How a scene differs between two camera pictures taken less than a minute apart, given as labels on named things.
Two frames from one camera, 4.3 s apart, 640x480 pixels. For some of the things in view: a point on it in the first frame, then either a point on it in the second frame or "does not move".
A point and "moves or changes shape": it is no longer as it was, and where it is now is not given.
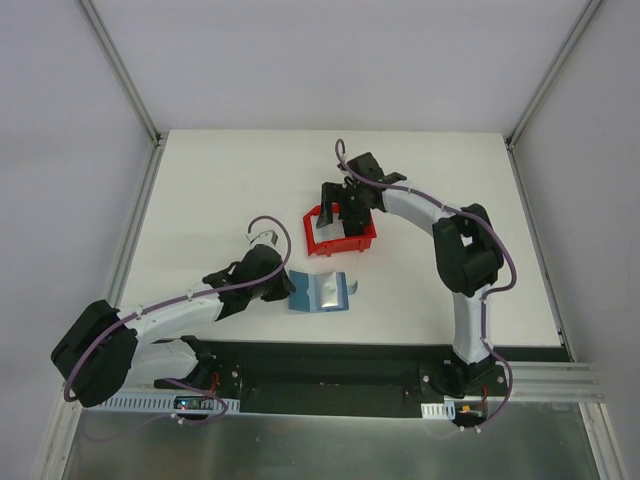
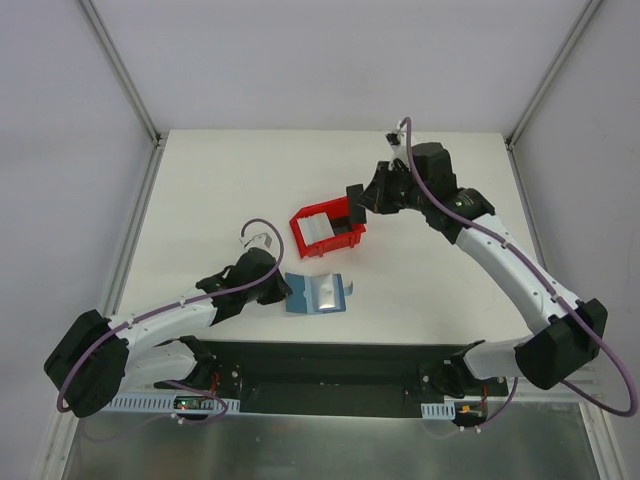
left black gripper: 279,286 does not move
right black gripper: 347,198 -> 356,203
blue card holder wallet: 319,291 does not move
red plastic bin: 350,244 moves or changes shape
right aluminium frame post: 586,16 does not move
